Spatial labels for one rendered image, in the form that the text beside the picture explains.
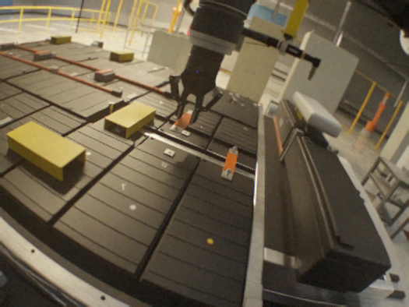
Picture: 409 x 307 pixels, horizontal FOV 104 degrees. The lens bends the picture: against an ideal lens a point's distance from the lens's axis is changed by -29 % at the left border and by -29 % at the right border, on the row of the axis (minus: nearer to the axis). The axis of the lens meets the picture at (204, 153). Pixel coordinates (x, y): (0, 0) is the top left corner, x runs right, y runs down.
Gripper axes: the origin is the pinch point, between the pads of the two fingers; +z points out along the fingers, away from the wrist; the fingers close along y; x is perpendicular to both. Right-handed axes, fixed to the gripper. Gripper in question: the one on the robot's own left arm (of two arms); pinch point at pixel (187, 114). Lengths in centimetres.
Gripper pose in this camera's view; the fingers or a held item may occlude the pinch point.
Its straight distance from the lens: 55.0
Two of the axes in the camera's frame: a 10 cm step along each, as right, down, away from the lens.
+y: 9.2, 3.8, -0.5
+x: 2.3, -4.3, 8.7
